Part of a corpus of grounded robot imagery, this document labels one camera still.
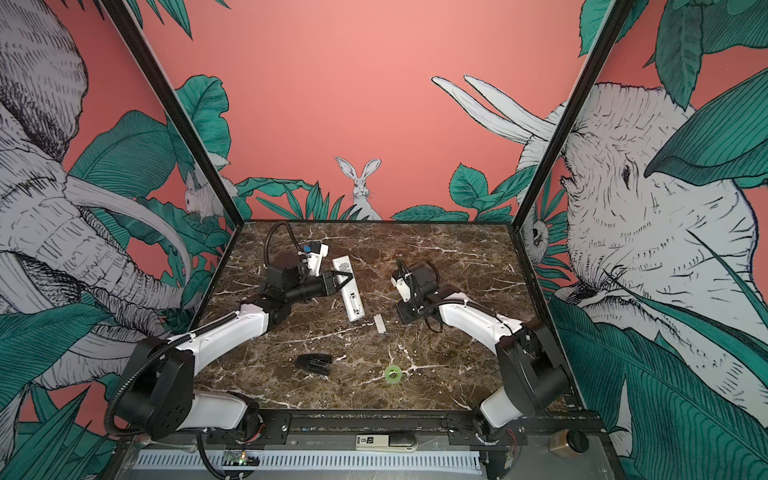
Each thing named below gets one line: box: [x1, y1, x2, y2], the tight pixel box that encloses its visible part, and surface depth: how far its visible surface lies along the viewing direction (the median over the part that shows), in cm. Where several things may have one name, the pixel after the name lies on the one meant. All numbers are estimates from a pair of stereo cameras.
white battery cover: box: [373, 314, 386, 334], surface depth 95 cm
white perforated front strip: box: [132, 451, 482, 474], surface depth 71 cm
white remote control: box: [332, 255, 365, 322], surface depth 82 cm
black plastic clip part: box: [295, 353, 332, 376], surface depth 85 cm
